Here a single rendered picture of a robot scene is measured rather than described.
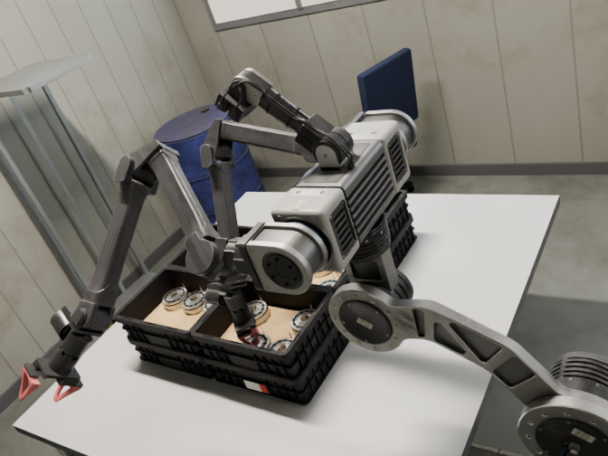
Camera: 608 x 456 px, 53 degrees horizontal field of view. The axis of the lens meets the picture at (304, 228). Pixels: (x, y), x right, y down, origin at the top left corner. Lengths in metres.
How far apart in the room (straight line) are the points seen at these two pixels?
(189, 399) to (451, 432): 0.90
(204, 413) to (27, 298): 2.11
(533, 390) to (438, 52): 2.82
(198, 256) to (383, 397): 0.85
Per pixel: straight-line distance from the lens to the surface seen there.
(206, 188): 4.11
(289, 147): 1.71
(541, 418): 1.48
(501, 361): 1.42
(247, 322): 1.93
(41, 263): 4.04
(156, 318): 2.41
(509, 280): 2.21
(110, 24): 4.45
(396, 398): 1.90
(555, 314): 3.11
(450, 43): 3.93
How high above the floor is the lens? 2.10
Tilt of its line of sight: 30 degrees down
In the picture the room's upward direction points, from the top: 20 degrees counter-clockwise
